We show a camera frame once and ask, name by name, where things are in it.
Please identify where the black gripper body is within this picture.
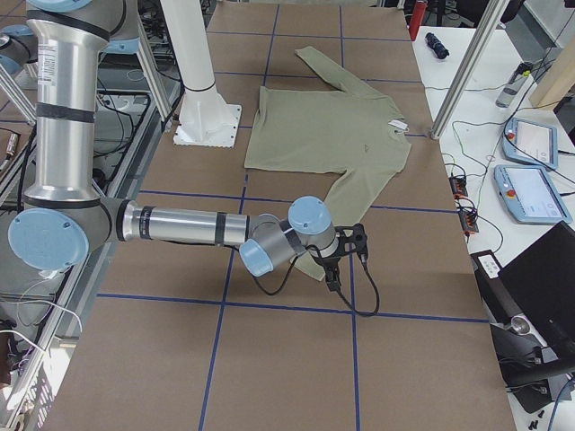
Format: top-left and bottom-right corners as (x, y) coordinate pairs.
(316, 254), (341, 279)

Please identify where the green long-sleeve shirt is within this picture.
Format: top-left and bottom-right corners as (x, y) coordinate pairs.
(243, 45), (412, 283)

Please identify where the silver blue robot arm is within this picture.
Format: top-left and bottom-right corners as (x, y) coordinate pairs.
(8, 1), (345, 291)

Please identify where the orange black electronics module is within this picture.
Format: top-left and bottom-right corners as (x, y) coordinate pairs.
(448, 175), (468, 199)

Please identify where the black box white label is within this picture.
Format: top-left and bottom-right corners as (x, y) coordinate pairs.
(470, 250), (521, 324)

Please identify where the white Miniso hang tag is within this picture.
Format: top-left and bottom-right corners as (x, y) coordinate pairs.
(388, 119), (409, 132)

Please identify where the black monitor with stand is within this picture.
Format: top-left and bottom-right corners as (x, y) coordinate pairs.
(491, 222), (574, 413)

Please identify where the lower blue teach pendant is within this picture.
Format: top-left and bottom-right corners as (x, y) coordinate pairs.
(493, 164), (573, 224)

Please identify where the blue teach pendant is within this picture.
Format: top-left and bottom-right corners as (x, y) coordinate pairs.
(502, 117), (558, 170)
(493, 164), (573, 224)

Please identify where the upper blue teach pendant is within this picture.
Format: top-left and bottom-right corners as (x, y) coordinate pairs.
(502, 117), (558, 170)

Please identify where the dark folded umbrella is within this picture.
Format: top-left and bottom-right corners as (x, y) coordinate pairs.
(425, 32), (449, 60)

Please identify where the red cylinder bottle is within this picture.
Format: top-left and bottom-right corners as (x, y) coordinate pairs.
(408, 0), (428, 41)

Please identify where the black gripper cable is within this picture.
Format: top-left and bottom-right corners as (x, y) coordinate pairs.
(252, 255), (382, 318)

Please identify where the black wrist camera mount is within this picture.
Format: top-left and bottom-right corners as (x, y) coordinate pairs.
(333, 223), (368, 264)

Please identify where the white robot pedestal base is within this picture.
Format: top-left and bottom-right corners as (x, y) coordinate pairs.
(161, 0), (242, 148)

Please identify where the aluminium frame post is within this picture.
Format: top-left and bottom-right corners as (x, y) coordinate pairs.
(429, 0), (509, 140)

